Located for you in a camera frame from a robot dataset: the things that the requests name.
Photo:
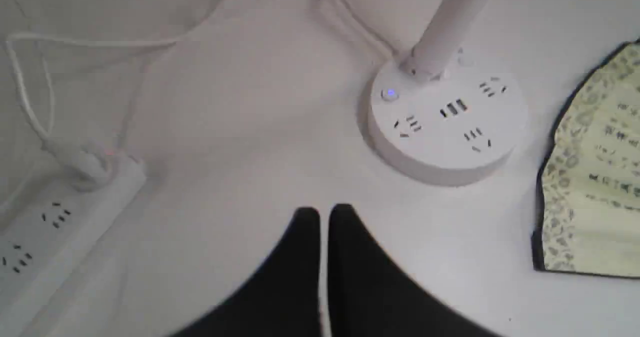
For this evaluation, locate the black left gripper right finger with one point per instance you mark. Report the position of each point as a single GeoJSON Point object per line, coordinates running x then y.
{"type": "Point", "coordinates": [368, 295]}

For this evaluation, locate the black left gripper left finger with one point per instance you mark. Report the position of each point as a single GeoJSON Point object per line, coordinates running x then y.
{"type": "Point", "coordinates": [281, 298]}

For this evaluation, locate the folding paper fan dark ribs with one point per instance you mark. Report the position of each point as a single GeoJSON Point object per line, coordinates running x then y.
{"type": "Point", "coordinates": [588, 184]}

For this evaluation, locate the white desk lamp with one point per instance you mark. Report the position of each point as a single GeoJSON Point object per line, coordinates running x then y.
{"type": "Point", "coordinates": [439, 119]}

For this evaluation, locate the white plug in strip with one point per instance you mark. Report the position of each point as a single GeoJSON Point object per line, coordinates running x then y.
{"type": "Point", "coordinates": [87, 165]}

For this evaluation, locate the white power strip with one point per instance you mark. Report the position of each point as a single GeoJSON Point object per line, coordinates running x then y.
{"type": "Point", "coordinates": [54, 234]}

